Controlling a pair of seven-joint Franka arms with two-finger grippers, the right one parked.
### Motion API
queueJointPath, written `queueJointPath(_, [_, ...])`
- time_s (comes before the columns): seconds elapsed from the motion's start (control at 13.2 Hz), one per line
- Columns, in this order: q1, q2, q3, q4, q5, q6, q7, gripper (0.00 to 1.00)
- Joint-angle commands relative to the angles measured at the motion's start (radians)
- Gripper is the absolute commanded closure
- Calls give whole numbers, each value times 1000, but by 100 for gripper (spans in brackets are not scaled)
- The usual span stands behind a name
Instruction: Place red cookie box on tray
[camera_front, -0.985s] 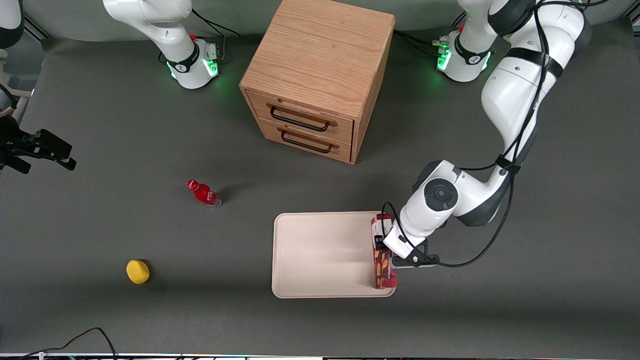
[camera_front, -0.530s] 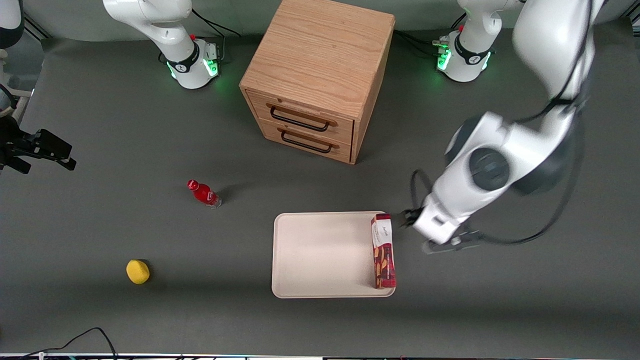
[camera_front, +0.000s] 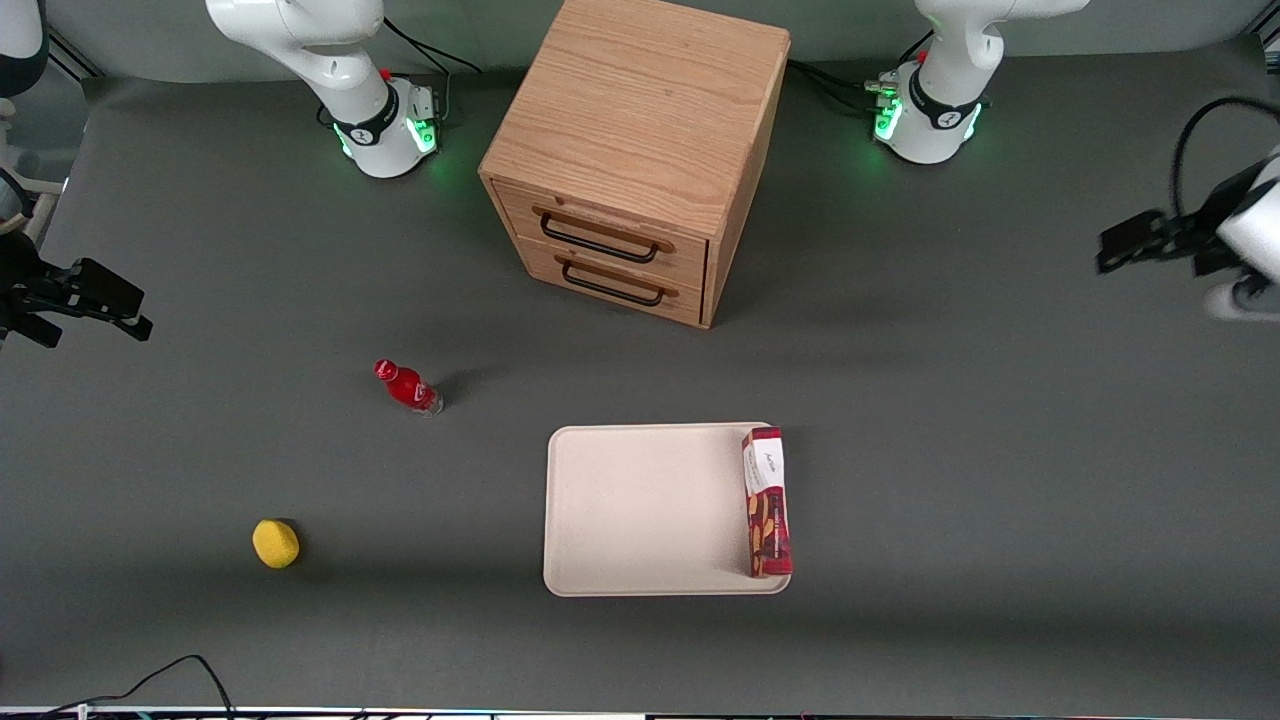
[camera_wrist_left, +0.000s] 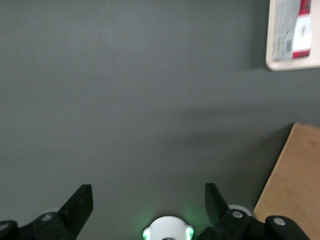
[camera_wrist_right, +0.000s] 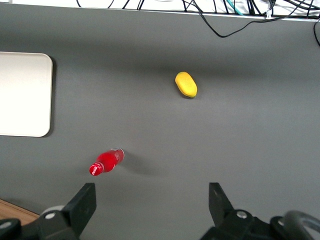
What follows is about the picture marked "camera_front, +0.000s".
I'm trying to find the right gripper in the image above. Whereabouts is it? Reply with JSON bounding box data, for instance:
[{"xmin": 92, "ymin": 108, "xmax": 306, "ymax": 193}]
[{"xmin": 0, "ymin": 230, "xmax": 154, "ymax": 349}]

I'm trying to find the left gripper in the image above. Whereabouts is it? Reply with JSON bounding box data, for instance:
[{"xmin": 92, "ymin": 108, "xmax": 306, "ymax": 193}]
[{"xmin": 1095, "ymin": 148, "xmax": 1280, "ymax": 285}]

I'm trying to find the red cookie box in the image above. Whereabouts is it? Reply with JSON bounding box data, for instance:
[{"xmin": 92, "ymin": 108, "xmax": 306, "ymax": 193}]
[{"xmin": 741, "ymin": 426, "xmax": 794, "ymax": 580}]

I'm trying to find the beige rectangular tray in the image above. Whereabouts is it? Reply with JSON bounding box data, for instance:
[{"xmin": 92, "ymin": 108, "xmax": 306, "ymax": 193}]
[{"xmin": 543, "ymin": 422, "xmax": 793, "ymax": 598}]

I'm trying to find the yellow lemon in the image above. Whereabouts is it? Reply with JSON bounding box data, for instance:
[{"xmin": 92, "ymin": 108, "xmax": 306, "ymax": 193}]
[{"xmin": 252, "ymin": 518, "xmax": 301, "ymax": 570}]

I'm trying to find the red soda bottle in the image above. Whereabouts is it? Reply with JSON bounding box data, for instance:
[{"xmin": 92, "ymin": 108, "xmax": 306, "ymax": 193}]
[{"xmin": 373, "ymin": 358, "xmax": 444, "ymax": 418}]

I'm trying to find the wooden drawer front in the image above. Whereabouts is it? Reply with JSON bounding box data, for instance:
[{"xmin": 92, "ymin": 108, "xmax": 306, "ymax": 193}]
[
  {"xmin": 516, "ymin": 238, "xmax": 705, "ymax": 327},
  {"xmin": 492, "ymin": 180, "xmax": 709, "ymax": 293}
]

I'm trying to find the wooden drawer cabinet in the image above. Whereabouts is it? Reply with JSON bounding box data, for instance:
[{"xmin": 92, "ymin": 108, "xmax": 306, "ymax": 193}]
[{"xmin": 478, "ymin": 0, "xmax": 792, "ymax": 330}]

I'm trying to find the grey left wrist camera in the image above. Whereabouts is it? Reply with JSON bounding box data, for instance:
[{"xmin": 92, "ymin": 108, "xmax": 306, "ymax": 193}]
[{"xmin": 1204, "ymin": 278, "xmax": 1280, "ymax": 323}]

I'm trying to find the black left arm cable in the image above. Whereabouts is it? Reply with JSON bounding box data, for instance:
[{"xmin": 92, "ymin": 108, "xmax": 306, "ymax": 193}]
[{"xmin": 1171, "ymin": 96, "xmax": 1280, "ymax": 219}]

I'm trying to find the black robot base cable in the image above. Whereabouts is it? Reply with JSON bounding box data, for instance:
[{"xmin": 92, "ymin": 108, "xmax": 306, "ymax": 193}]
[
  {"xmin": 787, "ymin": 30, "xmax": 936, "ymax": 113},
  {"xmin": 318, "ymin": 16, "xmax": 483, "ymax": 129}
]

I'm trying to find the long black looping cable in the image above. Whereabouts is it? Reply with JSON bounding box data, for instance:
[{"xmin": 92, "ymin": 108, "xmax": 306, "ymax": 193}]
[{"xmin": 38, "ymin": 655, "xmax": 237, "ymax": 720}]

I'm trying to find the black drawer handle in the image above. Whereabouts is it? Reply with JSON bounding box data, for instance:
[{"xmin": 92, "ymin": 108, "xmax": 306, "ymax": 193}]
[
  {"xmin": 540, "ymin": 212, "xmax": 663, "ymax": 266},
  {"xmin": 562, "ymin": 258, "xmax": 667, "ymax": 308}
]

